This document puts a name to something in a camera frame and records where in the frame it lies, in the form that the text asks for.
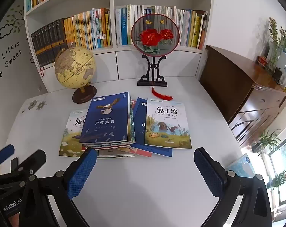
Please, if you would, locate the blue eagle fables book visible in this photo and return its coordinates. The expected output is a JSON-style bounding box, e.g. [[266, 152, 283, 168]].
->
[[79, 92, 130, 145]]

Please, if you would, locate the rabbit book with figures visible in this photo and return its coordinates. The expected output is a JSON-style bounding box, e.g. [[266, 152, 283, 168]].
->
[[82, 141, 135, 150]]

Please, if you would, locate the green insect book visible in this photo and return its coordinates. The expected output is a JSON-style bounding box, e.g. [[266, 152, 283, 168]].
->
[[130, 103, 136, 144]]

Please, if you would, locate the row of black books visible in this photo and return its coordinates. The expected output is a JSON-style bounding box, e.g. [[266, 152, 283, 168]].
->
[[31, 18, 67, 68]]

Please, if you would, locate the light blue box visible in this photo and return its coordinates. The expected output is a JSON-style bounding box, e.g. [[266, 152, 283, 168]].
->
[[226, 154, 255, 178]]

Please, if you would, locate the rabbit book on left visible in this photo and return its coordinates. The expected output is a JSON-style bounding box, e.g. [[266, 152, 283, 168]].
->
[[59, 109, 87, 157]]

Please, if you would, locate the bottom red book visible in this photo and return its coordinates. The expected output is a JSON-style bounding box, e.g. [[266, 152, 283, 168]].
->
[[95, 145, 153, 159]]

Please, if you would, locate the rabbit book on right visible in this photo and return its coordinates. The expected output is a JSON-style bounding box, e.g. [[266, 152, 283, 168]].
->
[[145, 98, 192, 149]]

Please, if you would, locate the plain blue book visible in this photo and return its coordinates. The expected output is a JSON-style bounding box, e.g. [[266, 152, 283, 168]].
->
[[132, 97, 173, 157]]

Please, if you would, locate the red cover book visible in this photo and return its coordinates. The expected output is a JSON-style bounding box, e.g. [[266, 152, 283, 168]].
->
[[131, 100, 136, 112]]

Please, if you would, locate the brown wooden cabinet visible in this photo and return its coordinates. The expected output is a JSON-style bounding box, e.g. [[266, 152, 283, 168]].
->
[[199, 45, 286, 148]]

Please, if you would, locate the antique yellow globe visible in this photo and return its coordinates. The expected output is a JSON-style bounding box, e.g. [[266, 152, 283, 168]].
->
[[54, 47, 97, 103]]

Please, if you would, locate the red tassel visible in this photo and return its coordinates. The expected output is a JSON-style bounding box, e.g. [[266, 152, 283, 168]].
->
[[150, 86, 173, 101]]

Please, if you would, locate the black fan stand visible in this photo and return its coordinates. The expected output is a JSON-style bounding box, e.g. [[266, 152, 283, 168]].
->
[[137, 54, 168, 87]]

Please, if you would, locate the white bookshelf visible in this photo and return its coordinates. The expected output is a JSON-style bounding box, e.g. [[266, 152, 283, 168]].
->
[[24, 0, 213, 92]]

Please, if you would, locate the red embroidered round fan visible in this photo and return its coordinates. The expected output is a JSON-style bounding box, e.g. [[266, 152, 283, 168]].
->
[[131, 13, 180, 57]]

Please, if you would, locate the potted green plant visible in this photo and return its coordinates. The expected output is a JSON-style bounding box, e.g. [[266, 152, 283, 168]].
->
[[266, 17, 286, 75]]

